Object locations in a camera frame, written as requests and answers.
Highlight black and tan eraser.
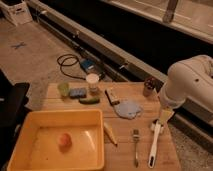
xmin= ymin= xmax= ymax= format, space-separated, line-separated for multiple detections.
xmin=105 ymin=88 xmax=120 ymax=106

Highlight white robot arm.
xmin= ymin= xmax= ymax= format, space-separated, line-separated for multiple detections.
xmin=158 ymin=55 xmax=213 ymax=113

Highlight white paper cup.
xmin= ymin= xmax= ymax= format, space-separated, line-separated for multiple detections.
xmin=86 ymin=73 xmax=99 ymax=93

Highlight green plastic cup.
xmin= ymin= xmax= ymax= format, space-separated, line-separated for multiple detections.
xmin=57 ymin=82 xmax=69 ymax=97

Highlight blue cloth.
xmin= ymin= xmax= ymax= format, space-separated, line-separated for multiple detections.
xmin=114 ymin=100 xmax=142 ymax=120

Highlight green cucumber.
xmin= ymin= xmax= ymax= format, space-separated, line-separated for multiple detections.
xmin=79 ymin=97 xmax=100 ymax=104

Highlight blue power box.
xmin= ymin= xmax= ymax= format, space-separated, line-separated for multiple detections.
xmin=80 ymin=59 xmax=94 ymax=73

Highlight orange peach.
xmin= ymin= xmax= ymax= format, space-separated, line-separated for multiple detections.
xmin=58 ymin=133 xmax=72 ymax=148

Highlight yellow plastic tub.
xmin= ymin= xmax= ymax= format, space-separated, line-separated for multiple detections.
xmin=7 ymin=110 xmax=104 ymax=171

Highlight black chair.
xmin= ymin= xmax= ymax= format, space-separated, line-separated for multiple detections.
xmin=0 ymin=69 xmax=30 ymax=168

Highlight white cardboard box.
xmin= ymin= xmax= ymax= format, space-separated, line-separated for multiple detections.
xmin=0 ymin=0 xmax=32 ymax=26

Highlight black cable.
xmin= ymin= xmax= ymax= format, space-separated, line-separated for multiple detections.
xmin=56 ymin=53 xmax=87 ymax=81

